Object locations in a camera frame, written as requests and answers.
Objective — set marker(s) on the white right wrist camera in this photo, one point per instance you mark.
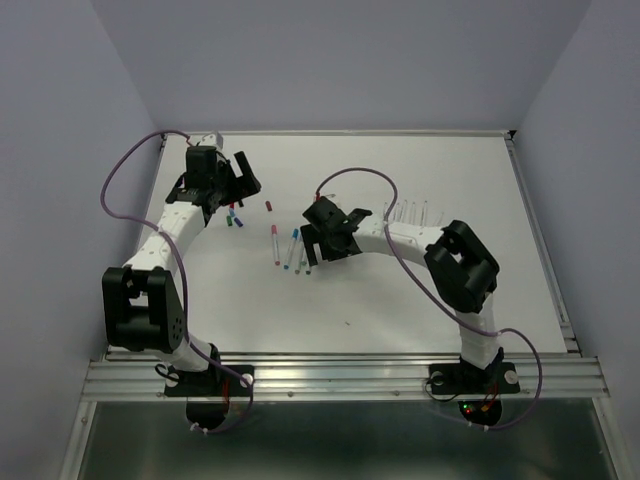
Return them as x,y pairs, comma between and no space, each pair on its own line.
330,196

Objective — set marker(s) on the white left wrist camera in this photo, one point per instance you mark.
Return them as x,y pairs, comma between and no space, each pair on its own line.
211,139

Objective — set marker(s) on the grey capped marker pen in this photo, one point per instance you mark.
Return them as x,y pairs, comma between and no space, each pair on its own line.
299,260

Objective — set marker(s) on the aluminium rail frame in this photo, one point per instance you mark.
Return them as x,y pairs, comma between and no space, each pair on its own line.
358,411

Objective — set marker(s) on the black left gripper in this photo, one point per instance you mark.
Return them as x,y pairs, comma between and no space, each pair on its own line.
241,186

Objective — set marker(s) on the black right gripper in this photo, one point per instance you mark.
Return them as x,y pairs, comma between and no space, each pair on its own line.
312,235

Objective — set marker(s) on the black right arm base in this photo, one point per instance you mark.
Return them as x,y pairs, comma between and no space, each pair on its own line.
477,392

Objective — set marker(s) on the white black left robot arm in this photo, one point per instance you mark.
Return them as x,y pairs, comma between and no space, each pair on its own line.
146,299

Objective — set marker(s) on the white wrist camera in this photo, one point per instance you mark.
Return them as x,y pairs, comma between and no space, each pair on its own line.
330,196
211,139

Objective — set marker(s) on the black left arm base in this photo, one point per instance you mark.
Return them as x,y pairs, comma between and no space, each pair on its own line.
216,401

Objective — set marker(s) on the pink capped marker pen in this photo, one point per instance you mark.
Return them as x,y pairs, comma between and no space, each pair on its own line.
275,245

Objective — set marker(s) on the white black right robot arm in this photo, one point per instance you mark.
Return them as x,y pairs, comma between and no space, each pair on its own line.
462,270

